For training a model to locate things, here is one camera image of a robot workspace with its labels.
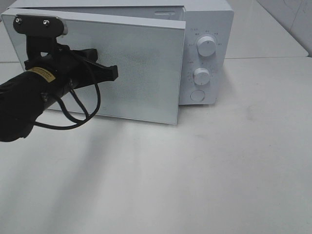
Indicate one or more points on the white microwave door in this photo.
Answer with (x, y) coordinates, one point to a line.
(148, 53)

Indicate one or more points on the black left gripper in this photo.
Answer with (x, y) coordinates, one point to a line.
(55, 68)

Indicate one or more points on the white microwave knob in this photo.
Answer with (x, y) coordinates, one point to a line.
(202, 76)
(206, 45)

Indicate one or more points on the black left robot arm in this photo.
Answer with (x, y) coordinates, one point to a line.
(19, 110)

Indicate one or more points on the round door release button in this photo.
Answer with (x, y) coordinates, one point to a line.
(197, 95)

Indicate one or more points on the white microwave oven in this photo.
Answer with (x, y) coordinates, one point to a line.
(207, 32)

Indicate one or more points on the white upper microwave knob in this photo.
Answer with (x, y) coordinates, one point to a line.
(206, 45)

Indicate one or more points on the white lower microwave knob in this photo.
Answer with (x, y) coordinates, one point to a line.
(202, 76)

